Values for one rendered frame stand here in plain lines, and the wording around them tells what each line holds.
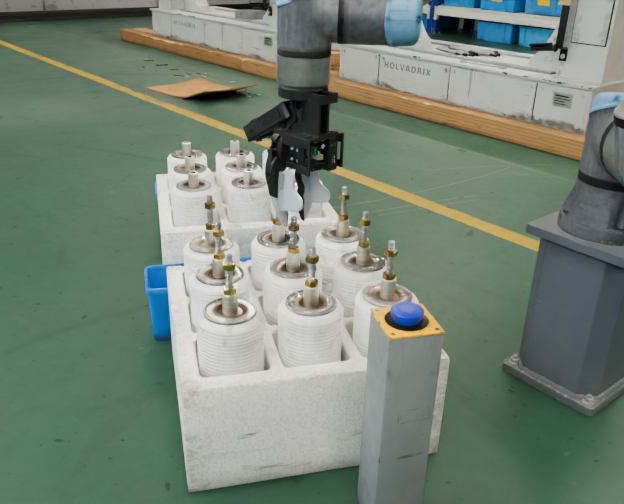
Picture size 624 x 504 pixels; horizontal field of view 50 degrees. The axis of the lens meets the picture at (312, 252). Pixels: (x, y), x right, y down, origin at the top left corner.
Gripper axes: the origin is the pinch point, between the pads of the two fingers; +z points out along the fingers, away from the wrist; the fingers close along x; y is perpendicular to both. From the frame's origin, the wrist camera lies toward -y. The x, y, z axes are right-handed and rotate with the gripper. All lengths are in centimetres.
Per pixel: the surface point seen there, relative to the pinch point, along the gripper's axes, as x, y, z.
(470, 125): 186, -84, 31
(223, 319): -18.5, 6.4, 9.0
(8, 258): -14, -87, 34
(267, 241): 3.5, -9.6, 8.9
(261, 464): -17.5, 13.0, 31.0
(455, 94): 195, -99, 22
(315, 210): 31.4, -25.5, 14.9
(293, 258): -0.7, 1.4, 7.0
